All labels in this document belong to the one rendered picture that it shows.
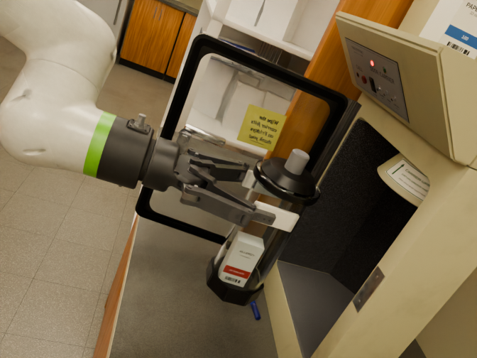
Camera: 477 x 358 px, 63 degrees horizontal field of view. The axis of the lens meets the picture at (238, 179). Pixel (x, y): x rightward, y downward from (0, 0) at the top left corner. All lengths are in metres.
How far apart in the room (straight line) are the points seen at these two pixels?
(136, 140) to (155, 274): 0.36
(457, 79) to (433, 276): 0.27
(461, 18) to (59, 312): 1.81
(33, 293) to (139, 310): 1.31
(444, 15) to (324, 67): 0.32
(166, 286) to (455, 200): 0.53
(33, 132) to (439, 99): 0.47
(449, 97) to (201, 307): 0.56
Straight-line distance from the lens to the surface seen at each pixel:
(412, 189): 0.62
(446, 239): 0.56
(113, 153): 0.53
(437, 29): 0.52
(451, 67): 0.45
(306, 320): 0.78
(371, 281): 0.59
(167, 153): 0.54
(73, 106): 0.55
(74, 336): 1.89
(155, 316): 0.75
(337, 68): 0.80
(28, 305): 1.98
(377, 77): 0.62
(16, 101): 0.56
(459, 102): 0.47
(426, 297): 0.62
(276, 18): 1.70
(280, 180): 0.56
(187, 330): 0.75
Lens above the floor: 1.48
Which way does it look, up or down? 24 degrees down
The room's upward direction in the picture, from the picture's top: 25 degrees clockwise
